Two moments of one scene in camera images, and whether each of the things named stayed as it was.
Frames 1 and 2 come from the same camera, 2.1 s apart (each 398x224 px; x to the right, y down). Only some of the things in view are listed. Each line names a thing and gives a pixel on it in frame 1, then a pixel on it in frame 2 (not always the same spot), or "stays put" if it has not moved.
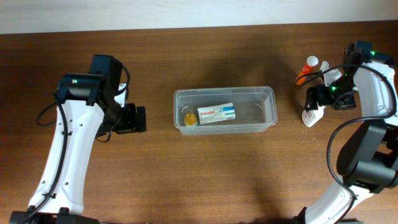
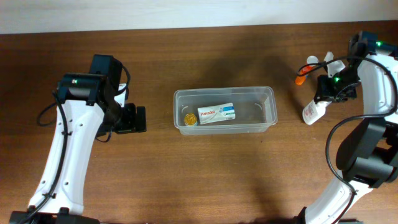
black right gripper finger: [311, 99] -> [323, 89]
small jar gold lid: [190, 119] stays put
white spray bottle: [311, 117] stays put
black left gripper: [130, 124] stays put
